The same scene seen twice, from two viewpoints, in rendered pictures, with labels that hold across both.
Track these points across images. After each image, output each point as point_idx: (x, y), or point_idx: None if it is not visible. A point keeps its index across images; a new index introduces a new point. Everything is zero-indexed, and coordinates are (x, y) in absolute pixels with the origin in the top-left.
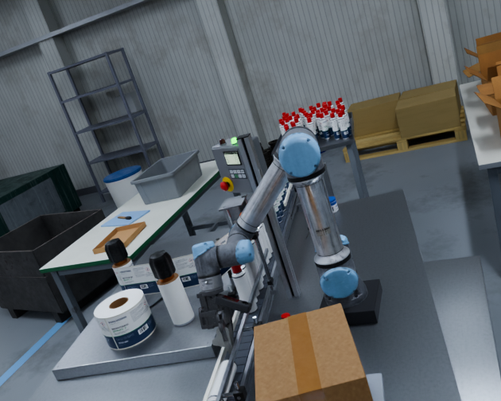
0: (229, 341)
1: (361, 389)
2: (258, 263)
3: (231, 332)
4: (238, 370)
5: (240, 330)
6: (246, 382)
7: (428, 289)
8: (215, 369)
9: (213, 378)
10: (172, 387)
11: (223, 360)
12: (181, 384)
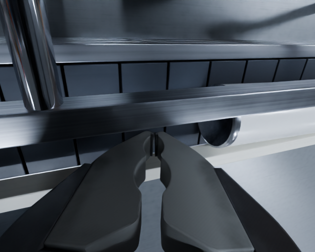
0: (193, 157)
1: None
2: None
3: (105, 182)
4: (195, 81)
5: (83, 117)
6: (238, 43)
7: None
8: (232, 156)
9: (268, 146)
10: (146, 233)
11: (234, 140)
12: (142, 222)
